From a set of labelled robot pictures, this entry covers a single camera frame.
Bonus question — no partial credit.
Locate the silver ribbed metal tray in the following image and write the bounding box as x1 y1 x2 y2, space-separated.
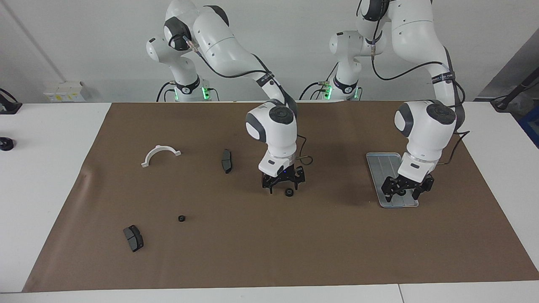
366 152 420 208

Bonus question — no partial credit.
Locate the brown paper table mat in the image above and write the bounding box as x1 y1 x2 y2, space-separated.
22 100 539 293

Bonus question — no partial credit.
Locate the black tripod pole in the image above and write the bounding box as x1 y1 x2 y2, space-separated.
491 67 539 111

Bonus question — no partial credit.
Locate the blue crate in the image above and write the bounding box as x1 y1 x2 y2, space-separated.
518 104 539 149

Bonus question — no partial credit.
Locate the short grey brake pad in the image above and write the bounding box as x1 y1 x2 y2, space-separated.
123 225 144 253

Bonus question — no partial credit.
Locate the black clamp stand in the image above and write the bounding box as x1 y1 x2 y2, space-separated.
0 88 23 115

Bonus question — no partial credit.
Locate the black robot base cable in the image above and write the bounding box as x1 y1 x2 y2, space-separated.
299 62 337 101
156 81 174 103

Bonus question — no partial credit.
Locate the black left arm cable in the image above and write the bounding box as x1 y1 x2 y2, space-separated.
371 17 471 165

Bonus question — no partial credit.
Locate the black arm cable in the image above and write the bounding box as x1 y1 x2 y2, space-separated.
181 36 315 166
371 17 471 165

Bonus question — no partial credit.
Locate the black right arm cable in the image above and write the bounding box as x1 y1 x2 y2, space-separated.
181 36 315 166

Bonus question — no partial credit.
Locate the white plastic half-ring bracket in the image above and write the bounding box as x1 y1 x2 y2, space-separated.
141 145 182 168

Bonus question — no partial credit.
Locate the pale yellow wall box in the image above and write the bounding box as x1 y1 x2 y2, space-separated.
43 81 85 103

